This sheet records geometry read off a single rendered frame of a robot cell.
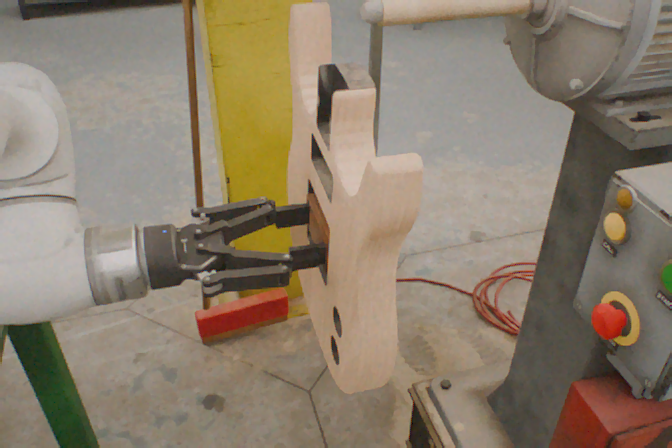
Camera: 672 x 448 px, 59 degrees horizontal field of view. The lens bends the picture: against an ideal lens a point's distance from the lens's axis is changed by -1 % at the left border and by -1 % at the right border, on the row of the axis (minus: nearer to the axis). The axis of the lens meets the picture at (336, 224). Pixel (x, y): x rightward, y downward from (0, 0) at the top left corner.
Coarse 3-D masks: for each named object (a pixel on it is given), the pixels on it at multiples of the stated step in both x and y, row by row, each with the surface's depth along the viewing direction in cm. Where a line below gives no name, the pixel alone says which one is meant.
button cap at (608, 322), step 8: (600, 304) 66; (608, 304) 65; (592, 312) 67; (600, 312) 65; (608, 312) 64; (616, 312) 64; (592, 320) 67; (600, 320) 65; (608, 320) 64; (616, 320) 64; (624, 320) 65; (600, 328) 66; (608, 328) 64; (616, 328) 64; (608, 336) 65; (616, 336) 65
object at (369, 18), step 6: (378, 0) 66; (366, 6) 65; (372, 6) 65; (378, 6) 65; (366, 12) 65; (372, 12) 65; (378, 12) 65; (366, 18) 66; (372, 18) 66; (378, 18) 66
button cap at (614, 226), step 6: (612, 216) 64; (618, 216) 63; (606, 222) 65; (612, 222) 64; (618, 222) 63; (606, 228) 65; (612, 228) 64; (618, 228) 63; (624, 228) 63; (612, 234) 64; (618, 234) 63
